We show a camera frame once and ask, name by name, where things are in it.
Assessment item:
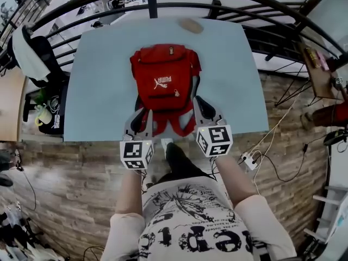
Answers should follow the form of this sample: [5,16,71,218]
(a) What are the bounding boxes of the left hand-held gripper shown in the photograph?
[119,109,155,171]

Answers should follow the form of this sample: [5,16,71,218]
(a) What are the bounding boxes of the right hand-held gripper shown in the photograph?
[192,95,234,158]

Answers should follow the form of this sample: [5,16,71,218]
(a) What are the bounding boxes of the red backpack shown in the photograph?
[129,43,203,138]

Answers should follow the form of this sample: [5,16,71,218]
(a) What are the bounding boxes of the person's right forearm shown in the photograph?
[215,156,259,209]

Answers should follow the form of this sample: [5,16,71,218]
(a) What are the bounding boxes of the person's left forearm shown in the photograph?
[115,169,145,216]

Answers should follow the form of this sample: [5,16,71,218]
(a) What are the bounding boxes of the white shoe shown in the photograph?
[160,138,175,153]

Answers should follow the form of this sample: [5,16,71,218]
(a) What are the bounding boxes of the light blue table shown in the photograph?
[63,17,270,142]

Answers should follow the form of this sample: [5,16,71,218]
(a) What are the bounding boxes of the black trousers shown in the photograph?
[165,142,217,185]

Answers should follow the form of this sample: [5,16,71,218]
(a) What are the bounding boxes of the white power strip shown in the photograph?
[240,152,259,171]

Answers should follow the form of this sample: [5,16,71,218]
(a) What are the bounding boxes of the brown oval wooden object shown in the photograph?
[177,17,205,35]

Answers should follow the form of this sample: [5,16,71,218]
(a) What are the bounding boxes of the yellow-green watering can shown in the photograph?
[34,103,53,127]

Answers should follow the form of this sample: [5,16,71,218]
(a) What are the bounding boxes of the green plant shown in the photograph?
[33,88,50,106]

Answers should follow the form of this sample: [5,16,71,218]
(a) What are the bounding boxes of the white printed shirt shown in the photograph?
[100,176,297,261]

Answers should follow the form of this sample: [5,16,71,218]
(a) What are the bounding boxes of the black metal railing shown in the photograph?
[0,0,340,77]

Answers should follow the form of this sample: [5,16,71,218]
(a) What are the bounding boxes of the black office chair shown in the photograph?
[5,25,71,89]

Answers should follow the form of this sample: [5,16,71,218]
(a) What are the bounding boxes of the wooden side desk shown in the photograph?
[301,44,348,101]

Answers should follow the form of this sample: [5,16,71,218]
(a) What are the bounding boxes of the pink box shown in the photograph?
[316,50,332,71]

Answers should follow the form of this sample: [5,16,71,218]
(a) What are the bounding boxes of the white cloth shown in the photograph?
[11,27,51,82]

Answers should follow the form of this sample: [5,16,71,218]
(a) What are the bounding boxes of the white shelf rack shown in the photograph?
[302,184,348,245]

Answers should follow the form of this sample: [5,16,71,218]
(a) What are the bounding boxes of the white cable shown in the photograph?
[251,84,309,197]

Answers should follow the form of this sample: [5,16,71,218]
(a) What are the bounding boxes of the black cable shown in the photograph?
[239,142,309,184]

